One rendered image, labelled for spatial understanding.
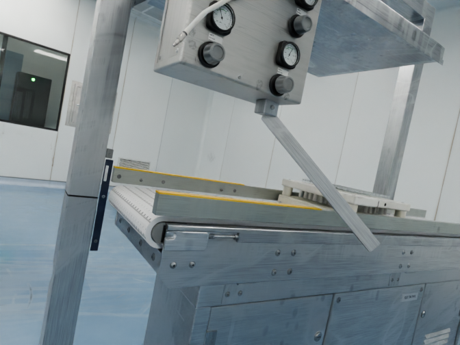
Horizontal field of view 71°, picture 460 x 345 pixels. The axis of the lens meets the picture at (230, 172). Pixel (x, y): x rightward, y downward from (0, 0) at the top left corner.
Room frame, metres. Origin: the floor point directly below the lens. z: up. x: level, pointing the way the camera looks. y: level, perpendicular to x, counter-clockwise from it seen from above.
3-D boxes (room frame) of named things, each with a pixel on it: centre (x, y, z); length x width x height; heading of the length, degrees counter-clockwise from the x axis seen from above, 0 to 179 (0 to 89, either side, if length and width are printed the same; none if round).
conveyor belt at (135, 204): (0.94, -0.39, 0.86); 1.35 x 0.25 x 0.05; 123
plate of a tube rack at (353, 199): (0.89, -0.32, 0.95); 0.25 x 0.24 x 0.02; 34
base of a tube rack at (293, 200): (0.89, -0.32, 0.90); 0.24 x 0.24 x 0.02; 34
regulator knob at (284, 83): (0.50, -0.05, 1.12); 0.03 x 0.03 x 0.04; 33
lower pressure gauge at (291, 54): (0.50, -0.05, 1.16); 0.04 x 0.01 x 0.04; 123
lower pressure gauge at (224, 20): (0.44, 0.05, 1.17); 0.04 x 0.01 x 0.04; 123
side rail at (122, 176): (1.05, -0.31, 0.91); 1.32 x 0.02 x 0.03; 123
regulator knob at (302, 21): (0.50, -0.06, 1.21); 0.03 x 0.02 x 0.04; 123
